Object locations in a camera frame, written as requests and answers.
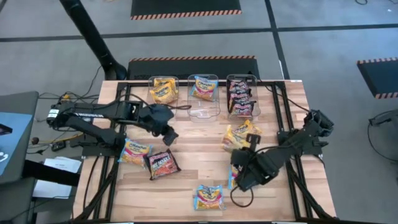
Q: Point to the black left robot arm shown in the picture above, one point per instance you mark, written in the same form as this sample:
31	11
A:
93	112

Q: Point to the clear plastic bin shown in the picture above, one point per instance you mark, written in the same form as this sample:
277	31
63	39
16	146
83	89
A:
202	112
150	80
244	119

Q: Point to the small black flat object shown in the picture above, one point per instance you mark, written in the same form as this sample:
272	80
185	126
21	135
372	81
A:
4	129

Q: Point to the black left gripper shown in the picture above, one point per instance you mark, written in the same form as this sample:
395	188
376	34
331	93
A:
157	118

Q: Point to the blue Maruchan beef ramen pack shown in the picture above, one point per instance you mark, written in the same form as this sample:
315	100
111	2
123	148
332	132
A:
203	88
209	197
232	179

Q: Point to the yellow noodle packet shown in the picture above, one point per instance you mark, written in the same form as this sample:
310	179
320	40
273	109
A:
133	154

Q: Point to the yellow power plug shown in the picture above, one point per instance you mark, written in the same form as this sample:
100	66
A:
64	98

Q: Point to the grey desk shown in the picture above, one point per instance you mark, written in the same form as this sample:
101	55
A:
18	102

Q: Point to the black floor device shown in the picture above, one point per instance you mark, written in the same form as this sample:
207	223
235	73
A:
384	117

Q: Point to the blue board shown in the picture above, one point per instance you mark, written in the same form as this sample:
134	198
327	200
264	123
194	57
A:
15	146

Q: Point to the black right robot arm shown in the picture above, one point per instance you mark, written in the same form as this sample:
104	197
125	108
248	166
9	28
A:
295	144

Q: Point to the black hazard-striped floor mat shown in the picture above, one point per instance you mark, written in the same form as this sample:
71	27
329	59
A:
192	67
186	6
382	77

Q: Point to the black fire noodle pack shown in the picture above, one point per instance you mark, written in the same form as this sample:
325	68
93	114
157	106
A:
240	96
237	85
243	109
161	165

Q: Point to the small black adapter box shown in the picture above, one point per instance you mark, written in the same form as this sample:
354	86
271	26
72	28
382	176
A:
58	146

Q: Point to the black beam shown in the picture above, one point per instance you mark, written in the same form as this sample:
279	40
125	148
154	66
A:
46	174

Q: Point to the white paper sheets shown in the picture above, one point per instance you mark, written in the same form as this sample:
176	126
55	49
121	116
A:
62	165

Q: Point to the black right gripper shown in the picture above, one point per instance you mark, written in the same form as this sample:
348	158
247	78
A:
248	168

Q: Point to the black camera stand pole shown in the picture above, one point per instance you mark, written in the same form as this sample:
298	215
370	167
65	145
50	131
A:
90	34

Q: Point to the black aluminium table frame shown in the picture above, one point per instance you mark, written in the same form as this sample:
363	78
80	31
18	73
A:
136	84

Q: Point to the small black round object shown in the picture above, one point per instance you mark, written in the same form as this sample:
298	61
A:
35	140

